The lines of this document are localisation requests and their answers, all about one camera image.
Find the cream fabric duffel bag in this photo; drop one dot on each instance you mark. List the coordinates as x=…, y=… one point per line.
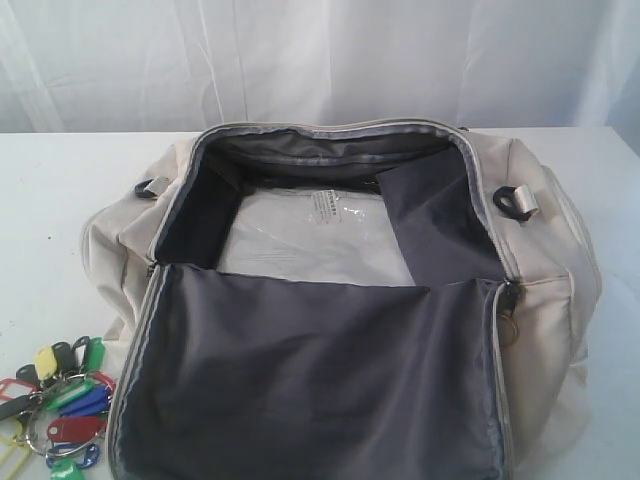
x=475, y=371

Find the colourful key tag bunch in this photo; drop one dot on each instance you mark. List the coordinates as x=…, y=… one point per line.
x=57, y=408

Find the clear plastic wrapped package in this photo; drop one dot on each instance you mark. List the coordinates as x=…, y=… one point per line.
x=317, y=236

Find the white backdrop curtain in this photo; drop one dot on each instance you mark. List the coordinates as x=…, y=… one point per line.
x=71, y=66

